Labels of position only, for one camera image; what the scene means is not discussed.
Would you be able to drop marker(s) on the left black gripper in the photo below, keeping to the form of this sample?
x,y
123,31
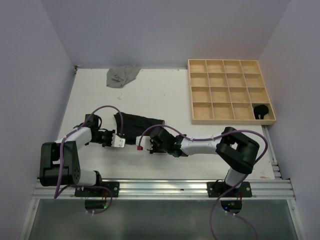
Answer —
x,y
110,133

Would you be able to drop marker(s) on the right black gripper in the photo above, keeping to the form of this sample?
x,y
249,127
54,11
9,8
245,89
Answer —
x,y
153,149

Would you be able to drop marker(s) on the black striped underwear grey waistband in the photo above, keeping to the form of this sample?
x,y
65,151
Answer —
x,y
134,125

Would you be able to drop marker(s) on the black underwear beige waistband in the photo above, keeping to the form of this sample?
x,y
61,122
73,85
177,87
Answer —
x,y
260,111

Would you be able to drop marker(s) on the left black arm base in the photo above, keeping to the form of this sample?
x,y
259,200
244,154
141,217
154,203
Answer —
x,y
103,189

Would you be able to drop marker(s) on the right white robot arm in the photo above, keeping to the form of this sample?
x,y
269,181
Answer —
x,y
237,149

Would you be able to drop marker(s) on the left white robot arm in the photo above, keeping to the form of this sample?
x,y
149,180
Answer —
x,y
63,160

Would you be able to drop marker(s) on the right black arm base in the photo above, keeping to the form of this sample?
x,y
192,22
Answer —
x,y
229,189

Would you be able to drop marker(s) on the grey crumpled underwear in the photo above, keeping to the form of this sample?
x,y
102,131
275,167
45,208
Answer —
x,y
119,76

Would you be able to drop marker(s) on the wooden compartment tray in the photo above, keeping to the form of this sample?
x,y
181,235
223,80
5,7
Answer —
x,y
225,91

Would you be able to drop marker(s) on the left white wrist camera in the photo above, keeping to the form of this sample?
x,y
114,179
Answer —
x,y
117,141

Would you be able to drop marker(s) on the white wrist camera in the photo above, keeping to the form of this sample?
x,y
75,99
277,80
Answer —
x,y
117,141
143,143

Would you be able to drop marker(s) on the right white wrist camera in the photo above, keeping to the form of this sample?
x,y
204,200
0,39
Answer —
x,y
143,143

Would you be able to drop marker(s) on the aluminium mounting rail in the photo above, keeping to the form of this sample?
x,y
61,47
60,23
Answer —
x,y
196,189

